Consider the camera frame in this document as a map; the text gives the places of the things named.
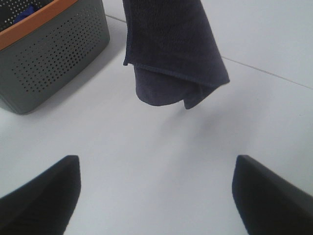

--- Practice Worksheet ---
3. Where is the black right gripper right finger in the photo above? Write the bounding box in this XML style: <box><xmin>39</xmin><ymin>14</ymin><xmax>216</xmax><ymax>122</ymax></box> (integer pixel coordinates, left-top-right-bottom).
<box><xmin>232</xmin><ymin>155</ymin><xmax>313</xmax><ymax>235</ymax></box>

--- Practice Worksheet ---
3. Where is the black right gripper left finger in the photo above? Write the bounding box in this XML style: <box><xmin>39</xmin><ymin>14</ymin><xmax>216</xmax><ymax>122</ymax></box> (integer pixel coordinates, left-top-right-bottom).
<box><xmin>0</xmin><ymin>155</ymin><xmax>81</xmax><ymax>235</ymax></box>

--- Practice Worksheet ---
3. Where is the dark navy towel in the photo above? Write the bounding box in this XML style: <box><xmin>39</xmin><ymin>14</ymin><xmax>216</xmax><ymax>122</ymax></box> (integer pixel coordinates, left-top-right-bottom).
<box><xmin>123</xmin><ymin>0</ymin><xmax>229</xmax><ymax>109</ymax></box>

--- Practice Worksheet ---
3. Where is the grey perforated basket orange rim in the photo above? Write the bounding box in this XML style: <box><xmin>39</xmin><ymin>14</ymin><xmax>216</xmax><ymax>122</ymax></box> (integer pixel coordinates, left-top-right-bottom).
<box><xmin>0</xmin><ymin>0</ymin><xmax>110</xmax><ymax>114</ymax></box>

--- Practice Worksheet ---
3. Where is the blue cloth in basket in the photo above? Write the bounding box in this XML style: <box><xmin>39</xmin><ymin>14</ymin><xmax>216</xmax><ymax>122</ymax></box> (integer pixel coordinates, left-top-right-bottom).
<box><xmin>13</xmin><ymin>4</ymin><xmax>38</xmax><ymax>24</ymax></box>

